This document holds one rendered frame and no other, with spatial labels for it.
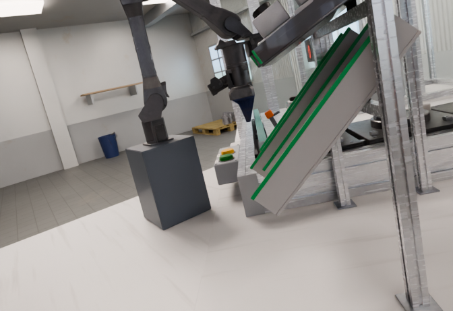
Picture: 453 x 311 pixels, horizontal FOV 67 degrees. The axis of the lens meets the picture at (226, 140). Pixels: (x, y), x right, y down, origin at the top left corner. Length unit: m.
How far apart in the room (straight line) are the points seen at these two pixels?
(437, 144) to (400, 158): 0.44
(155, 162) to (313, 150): 0.47
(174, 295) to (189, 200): 0.32
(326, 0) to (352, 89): 0.11
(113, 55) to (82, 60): 0.71
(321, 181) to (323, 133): 0.37
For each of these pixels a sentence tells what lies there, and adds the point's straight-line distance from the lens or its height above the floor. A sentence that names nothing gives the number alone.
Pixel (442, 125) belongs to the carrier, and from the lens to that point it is 0.93.
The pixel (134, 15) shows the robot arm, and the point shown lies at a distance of 0.89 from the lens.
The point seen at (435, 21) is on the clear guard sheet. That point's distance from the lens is 2.44.
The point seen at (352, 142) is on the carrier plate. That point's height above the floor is 0.97.
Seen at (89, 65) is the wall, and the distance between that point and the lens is 8.56.
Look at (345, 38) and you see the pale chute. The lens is 0.58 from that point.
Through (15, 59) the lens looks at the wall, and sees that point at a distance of 8.41.
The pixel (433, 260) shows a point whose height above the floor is 0.86.
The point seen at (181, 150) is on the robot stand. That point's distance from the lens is 0.85.
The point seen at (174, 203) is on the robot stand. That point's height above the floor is 0.91.
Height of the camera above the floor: 1.19
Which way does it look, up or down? 10 degrees down
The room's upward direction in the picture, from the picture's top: 13 degrees counter-clockwise
